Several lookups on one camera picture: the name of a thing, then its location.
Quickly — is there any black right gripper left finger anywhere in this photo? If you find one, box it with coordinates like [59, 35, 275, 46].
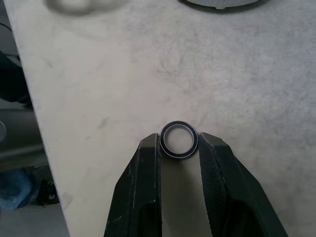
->
[103, 132, 163, 237]

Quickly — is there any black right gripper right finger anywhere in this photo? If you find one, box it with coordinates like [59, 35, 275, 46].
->
[197, 132, 289, 237]

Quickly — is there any small black-rimmed bearing ring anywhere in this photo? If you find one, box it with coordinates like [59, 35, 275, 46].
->
[159, 121, 199, 159]

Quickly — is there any grey round motor housing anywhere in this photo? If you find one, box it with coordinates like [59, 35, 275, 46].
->
[178, 0, 271, 11]

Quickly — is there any black object with white marks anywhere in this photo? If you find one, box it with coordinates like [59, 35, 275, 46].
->
[37, 179, 59, 206]

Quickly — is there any blue cloth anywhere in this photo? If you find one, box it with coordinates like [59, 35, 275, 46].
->
[0, 167, 39, 210]

